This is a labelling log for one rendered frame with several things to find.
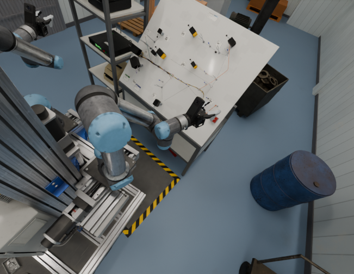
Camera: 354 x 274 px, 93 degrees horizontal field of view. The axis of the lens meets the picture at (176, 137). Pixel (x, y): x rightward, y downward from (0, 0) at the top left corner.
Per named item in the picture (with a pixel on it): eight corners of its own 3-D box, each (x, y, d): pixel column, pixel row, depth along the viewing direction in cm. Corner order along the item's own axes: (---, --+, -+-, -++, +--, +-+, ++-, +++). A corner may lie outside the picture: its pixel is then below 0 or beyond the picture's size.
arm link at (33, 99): (50, 125, 101) (39, 110, 90) (25, 120, 99) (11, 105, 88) (59, 110, 108) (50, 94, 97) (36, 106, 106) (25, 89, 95)
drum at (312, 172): (283, 219, 229) (342, 206, 163) (246, 200, 233) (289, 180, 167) (284, 184, 259) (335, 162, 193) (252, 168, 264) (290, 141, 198)
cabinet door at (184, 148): (187, 162, 202) (197, 146, 169) (154, 134, 215) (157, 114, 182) (188, 161, 203) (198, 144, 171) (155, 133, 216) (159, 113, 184)
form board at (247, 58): (119, 80, 191) (118, 80, 189) (168, -14, 161) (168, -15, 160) (202, 146, 163) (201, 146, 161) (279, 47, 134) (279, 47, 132)
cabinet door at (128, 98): (154, 134, 215) (157, 113, 183) (125, 109, 228) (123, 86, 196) (155, 133, 216) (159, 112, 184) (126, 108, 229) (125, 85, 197)
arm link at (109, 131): (123, 162, 97) (112, 87, 52) (135, 184, 91) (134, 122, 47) (102, 172, 91) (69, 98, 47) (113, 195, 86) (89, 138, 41)
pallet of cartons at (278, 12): (281, 16, 712) (291, 1, 671) (278, 23, 653) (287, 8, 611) (250, 2, 733) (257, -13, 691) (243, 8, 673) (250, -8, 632)
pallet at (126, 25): (104, 20, 417) (103, 16, 409) (123, 13, 458) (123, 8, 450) (139, 38, 403) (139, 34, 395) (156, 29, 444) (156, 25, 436)
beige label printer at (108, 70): (115, 88, 210) (113, 74, 194) (103, 79, 215) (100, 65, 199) (133, 78, 227) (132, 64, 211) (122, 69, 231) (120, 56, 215)
